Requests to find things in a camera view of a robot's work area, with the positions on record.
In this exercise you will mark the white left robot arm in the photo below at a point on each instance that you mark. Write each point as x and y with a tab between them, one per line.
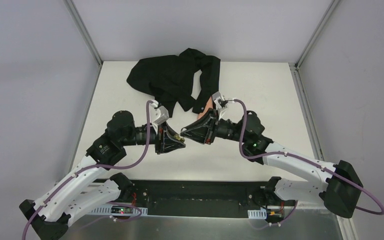
52	214

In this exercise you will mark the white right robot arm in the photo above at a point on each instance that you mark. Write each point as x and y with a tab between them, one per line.
334	185

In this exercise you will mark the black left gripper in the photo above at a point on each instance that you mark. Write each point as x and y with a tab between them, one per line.
160	141

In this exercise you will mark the black shirt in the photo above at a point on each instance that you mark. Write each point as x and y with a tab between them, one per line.
188	79

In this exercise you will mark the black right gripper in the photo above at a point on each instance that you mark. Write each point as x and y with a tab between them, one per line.
212	130

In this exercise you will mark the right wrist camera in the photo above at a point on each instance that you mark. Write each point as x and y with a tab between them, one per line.
221	103

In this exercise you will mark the yellow nail polish bottle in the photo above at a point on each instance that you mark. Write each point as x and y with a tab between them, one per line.
179	138

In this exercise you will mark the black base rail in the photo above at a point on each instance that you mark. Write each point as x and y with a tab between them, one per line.
213	199

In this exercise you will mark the mannequin hand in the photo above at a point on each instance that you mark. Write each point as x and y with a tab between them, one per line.
208	106

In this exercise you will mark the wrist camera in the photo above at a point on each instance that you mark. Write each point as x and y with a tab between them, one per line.
221	103
158	113

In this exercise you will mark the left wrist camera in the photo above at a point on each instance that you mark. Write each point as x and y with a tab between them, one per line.
158	113

